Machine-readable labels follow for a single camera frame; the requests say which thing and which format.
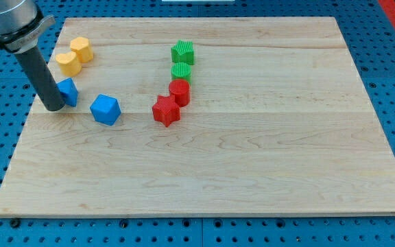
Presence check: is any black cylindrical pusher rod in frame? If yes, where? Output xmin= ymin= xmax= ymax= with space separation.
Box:
xmin=14 ymin=46 xmax=65 ymax=111

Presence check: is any yellow heart block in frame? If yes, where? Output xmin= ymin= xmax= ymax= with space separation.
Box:
xmin=55 ymin=51 xmax=82 ymax=77

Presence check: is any blue triangle block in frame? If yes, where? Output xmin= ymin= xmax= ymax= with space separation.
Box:
xmin=57 ymin=78 xmax=78 ymax=107

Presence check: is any yellow hexagon block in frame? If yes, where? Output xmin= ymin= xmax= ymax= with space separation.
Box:
xmin=70 ymin=36 xmax=94 ymax=63

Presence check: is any blue cube block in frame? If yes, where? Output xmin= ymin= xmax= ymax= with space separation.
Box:
xmin=90 ymin=94 xmax=121 ymax=126

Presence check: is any red star block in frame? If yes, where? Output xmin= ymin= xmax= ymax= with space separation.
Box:
xmin=152 ymin=95 xmax=181 ymax=127

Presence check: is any green cylinder block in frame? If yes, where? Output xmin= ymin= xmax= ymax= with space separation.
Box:
xmin=170 ymin=62 xmax=192 ymax=84

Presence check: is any red cylinder block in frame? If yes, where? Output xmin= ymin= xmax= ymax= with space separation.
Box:
xmin=169 ymin=79 xmax=191 ymax=107

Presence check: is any green star block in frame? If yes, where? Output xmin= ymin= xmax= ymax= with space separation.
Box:
xmin=171 ymin=40 xmax=195 ymax=65

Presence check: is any wooden board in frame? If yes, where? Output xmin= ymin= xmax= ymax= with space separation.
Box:
xmin=0 ymin=17 xmax=395 ymax=219

